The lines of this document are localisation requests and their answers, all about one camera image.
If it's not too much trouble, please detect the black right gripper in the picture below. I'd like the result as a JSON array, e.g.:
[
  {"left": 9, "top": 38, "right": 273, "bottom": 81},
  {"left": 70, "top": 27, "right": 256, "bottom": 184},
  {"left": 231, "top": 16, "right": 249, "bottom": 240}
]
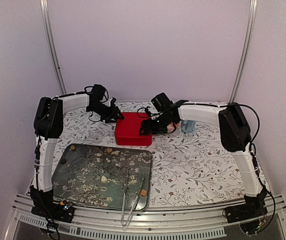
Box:
[{"left": 138, "top": 114, "right": 173, "bottom": 137}]

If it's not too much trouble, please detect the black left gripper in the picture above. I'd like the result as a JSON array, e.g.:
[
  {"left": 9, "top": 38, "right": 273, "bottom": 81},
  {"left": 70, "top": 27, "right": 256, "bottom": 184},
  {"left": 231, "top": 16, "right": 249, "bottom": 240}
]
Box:
[{"left": 89, "top": 102, "right": 125, "bottom": 124}]

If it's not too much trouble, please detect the red box lid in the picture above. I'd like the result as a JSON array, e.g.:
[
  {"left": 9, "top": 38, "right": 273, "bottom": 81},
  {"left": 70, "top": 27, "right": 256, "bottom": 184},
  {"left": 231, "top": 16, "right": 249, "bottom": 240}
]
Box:
[{"left": 114, "top": 112, "right": 152, "bottom": 147}]

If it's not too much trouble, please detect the silver tongs white handle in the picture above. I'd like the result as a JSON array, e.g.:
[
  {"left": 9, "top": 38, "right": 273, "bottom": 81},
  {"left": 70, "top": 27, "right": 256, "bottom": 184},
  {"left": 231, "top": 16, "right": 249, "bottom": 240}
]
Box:
[{"left": 120, "top": 171, "right": 146, "bottom": 227}]

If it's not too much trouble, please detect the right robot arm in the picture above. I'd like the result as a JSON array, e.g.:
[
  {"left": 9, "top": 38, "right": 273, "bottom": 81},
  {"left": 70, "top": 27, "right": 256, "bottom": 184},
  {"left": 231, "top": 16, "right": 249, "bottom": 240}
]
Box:
[{"left": 137, "top": 92, "right": 268, "bottom": 218}]

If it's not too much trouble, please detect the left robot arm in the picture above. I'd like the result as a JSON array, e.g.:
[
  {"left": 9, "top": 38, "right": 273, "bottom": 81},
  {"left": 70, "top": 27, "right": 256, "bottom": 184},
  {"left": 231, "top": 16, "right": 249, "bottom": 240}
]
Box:
[{"left": 30, "top": 84, "right": 124, "bottom": 217}]

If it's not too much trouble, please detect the white teardrop chocolate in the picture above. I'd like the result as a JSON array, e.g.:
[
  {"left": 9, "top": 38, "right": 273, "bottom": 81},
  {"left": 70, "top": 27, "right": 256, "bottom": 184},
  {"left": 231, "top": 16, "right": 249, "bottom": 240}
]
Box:
[{"left": 101, "top": 175, "right": 108, "bottom": 184}]

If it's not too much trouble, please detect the caramel square chocolate right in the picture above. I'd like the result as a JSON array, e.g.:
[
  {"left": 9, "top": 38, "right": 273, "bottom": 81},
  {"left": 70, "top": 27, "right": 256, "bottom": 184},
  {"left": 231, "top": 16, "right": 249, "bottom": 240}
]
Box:
[{"left": 139, "top": 189, "right": 148, "bottom": 197}]

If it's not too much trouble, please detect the red patterned small bowl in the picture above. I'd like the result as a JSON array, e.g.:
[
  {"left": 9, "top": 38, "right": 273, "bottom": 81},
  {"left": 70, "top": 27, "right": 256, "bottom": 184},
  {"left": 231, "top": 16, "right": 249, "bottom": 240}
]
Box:
[{"left": 167, "top": 123, "right": 180, "bottom": 134}]

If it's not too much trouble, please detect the light blue mug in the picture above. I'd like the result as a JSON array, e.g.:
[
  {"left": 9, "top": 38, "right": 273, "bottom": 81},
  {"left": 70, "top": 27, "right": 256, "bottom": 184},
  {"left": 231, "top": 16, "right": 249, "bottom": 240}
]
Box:
[{"left": 180, "top": 120, "right": 196, "bottom": 134}]

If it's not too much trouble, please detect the blue floral glass tray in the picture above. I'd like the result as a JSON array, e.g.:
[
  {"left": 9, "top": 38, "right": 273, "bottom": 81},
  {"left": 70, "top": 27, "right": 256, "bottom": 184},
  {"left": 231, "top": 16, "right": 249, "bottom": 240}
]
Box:
[{"left": 52, "top": 143, "right": 153, "bottom": 211}]

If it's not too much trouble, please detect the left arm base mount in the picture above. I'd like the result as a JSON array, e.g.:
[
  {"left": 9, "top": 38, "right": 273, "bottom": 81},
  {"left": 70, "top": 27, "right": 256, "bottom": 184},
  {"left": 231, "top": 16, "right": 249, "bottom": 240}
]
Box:
[{"left": 31, "top": 199, "right": 75, "bottom": 223}]

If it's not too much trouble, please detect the aluminium front rail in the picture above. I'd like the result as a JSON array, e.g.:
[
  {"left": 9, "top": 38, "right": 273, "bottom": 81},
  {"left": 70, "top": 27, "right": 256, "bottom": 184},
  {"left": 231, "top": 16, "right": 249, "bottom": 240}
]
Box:
[{"left": 4, "top": 194, "right": 286, "bottom": 240}]

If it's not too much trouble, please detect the left aluminium post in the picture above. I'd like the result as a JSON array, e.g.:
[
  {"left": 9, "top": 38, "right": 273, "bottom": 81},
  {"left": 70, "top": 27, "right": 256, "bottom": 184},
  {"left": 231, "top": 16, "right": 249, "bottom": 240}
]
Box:
[{"left": 39, "top": 0, "right": 67, "bottom": 95}]

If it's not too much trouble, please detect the aluminium post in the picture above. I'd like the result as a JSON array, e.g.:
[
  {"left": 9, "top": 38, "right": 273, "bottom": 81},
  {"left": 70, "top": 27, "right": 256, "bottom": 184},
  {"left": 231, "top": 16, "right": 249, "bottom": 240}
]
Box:
[
  {"left": 229, "top": 0, "right": 258, "bottom": 103},
  {"left": 39, "top": 0, "right": 67, "bottom": 95}
]

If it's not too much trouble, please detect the right aluminium post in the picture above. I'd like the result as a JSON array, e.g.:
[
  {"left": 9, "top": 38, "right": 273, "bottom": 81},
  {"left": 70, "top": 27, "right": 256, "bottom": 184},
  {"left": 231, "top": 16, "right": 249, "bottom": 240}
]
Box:
[{"left": 229, "top": 0, "right": 258, "bottom": 103}]

